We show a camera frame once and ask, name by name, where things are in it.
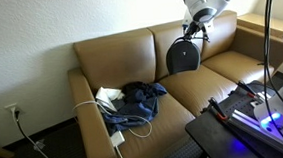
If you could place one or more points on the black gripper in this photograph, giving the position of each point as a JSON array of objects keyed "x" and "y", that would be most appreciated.
[{"x": 195, "y": 27}]

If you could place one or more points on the black round bag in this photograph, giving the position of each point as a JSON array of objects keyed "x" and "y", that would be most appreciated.
[{"x": 183, "y": 57}]

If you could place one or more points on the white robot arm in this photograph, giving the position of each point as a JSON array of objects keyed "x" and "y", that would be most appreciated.
[{"x": 199, "y": 1}]

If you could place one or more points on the brown leather sofa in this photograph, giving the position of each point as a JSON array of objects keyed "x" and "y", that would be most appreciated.
[{"x": 189, "y": 89}]

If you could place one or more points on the light wooden side table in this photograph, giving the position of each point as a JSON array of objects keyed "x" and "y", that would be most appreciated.
[{"x": 261, "y": 23}]

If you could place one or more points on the dark navy garment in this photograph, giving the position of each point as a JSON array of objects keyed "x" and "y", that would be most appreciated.
[{"x": 139, "y": 89}]

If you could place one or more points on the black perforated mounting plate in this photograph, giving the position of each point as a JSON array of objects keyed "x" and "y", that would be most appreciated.
[{"x": 240, "y": 103}]

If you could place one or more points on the blue denim jeans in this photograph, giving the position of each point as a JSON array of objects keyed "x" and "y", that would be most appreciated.
[{"x": 143, "y": 110}]

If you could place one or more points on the black robot table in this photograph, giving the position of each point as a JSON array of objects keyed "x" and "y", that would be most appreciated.
[{"x": 212, "y": 140}]

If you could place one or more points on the white power adapter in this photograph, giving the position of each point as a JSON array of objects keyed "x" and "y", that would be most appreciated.
[{"x": 118, "y": 138}]

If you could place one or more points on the grey aluminium base plate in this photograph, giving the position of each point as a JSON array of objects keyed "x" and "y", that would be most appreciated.
[{"x": 248, "y": 123}]

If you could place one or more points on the white wall outlet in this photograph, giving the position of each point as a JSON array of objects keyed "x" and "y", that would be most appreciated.
[{"x": 10, "y": 107}]

